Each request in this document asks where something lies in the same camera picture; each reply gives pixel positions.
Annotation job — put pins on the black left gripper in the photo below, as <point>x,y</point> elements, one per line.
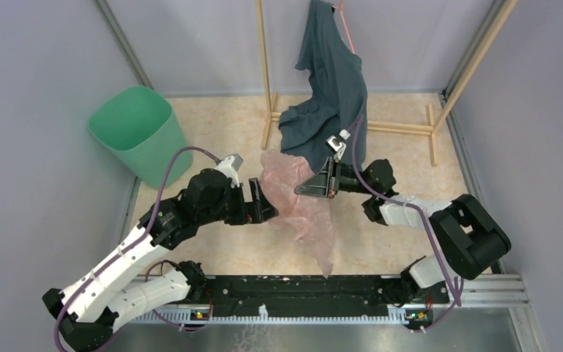
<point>256,211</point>

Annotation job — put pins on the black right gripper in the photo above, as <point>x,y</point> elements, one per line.
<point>325,183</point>

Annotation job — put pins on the pink plastic trash bag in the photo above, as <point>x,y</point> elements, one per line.
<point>308,217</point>

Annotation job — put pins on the green plastic trash bin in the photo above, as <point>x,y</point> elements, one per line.
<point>140,128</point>

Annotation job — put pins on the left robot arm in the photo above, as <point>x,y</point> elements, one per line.
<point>90,311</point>

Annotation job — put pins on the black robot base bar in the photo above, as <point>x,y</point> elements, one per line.
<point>340,296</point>

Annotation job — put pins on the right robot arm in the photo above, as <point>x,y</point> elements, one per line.
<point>465,238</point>

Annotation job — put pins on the dark teal shirt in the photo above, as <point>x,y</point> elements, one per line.
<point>339,92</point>

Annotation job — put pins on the wooden clothes rack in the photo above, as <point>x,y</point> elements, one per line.
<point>488,32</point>

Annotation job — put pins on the pink clothes hanger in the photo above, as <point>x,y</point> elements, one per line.
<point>340,8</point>

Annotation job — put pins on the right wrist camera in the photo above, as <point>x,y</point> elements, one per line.
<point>337,144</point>

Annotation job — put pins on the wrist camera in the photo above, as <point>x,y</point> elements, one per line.
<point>230,166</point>
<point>337,144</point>

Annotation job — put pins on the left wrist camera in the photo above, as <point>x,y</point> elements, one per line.
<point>230,166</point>

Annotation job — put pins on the white cable duct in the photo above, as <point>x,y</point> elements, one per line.
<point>185,316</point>

